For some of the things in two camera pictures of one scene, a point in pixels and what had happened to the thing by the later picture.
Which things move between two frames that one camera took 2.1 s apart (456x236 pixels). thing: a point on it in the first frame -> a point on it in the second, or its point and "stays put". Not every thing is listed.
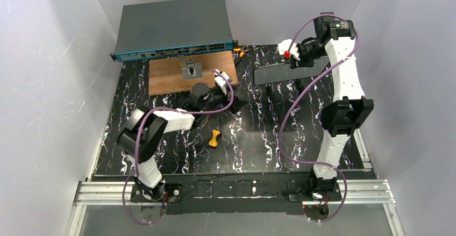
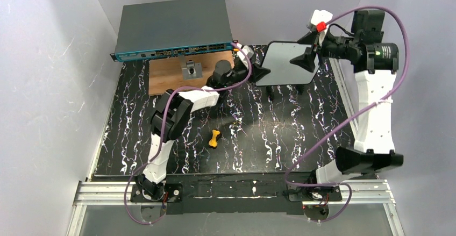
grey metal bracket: x=190 y=70 stays put
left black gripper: x=223 y=94 -> x=248 y=70
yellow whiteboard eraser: x=213 y=142 stays put
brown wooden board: x=165 y=74 stays put
